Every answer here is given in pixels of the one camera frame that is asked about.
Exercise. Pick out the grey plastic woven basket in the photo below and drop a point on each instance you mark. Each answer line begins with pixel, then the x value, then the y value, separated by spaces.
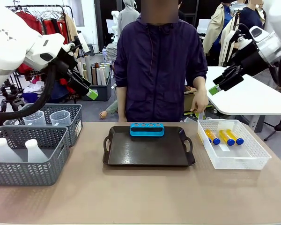
pixel 28 171

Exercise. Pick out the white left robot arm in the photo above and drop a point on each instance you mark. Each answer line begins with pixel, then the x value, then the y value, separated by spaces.
pixel 9 47

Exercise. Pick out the grey basket with label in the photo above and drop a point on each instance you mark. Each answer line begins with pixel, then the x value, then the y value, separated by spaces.
pixel 72 114

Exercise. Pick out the clear plastic beaker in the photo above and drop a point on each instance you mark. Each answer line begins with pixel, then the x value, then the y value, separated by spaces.
pixel 60 119
pixel 35 119

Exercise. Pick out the white frosted conical flask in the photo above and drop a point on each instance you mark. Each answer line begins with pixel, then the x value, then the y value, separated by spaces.
pixel 4 151
pixel 35 152

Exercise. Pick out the blue test tube rack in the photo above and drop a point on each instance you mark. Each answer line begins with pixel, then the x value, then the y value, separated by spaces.
pixel 147 131

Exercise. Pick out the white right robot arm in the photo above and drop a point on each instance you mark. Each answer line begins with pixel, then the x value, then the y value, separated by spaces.
pixel 278 18

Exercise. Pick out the person in beige coat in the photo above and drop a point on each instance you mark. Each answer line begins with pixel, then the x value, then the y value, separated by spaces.
pixel 215 25

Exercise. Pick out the person's left forearm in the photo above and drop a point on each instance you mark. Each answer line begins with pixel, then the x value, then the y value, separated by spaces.
pixel 199 83

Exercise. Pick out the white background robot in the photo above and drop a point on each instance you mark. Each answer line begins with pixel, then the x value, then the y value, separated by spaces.
pixel 115 23

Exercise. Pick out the crouching person grey sleeve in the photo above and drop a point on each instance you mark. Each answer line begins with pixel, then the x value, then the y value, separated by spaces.
pixel 110 109

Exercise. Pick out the black clothes rack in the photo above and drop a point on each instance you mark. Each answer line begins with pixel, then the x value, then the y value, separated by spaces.
pixel 68 9

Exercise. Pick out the white perforated plastic basket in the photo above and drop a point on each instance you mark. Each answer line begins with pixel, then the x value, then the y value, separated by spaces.
pixel 243 161

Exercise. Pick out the person's right forearm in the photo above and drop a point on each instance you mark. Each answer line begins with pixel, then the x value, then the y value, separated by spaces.
pixel 121 103

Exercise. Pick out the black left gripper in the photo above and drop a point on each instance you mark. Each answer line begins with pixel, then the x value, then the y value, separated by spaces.
pixel 69 68

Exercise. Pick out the orange tube blue cap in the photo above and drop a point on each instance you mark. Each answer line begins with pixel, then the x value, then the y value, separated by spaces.
pixel 212 135
pixel 226 137
pixel 235 137

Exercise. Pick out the person's left hand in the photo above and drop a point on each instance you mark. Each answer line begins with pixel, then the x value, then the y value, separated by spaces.
pixel 200 102

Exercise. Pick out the red hanging garment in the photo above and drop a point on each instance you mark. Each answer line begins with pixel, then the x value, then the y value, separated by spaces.
pixel 30 22

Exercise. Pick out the dark brown serving tray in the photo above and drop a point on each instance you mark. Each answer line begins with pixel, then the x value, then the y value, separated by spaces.
pixel 147 152

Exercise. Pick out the person in purple jacket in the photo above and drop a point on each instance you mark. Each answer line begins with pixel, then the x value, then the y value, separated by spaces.
pixel 154 70

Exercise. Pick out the black stand with legs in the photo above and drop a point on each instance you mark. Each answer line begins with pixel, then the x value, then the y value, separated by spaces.
pixel 277 127

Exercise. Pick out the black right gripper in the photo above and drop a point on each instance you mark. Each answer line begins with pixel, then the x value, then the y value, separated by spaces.
pixel 253 63

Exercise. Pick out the grey bin of rolls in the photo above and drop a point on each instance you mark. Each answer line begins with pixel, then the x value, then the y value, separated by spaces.
pixel 100 92

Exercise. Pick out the white paper roll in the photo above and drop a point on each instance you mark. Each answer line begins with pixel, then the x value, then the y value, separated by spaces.
pixel 101 76

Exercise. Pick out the beige hanging garment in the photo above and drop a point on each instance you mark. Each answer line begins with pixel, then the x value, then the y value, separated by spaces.
pixel 70 28

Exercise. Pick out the white background table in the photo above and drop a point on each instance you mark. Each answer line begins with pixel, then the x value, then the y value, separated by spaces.
pixel 248 100

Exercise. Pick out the cardboard box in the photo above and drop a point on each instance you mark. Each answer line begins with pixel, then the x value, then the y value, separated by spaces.
pixel 189 98

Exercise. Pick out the grey hoodie mannequin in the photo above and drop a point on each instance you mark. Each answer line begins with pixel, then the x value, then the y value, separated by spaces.
pixel 128 18

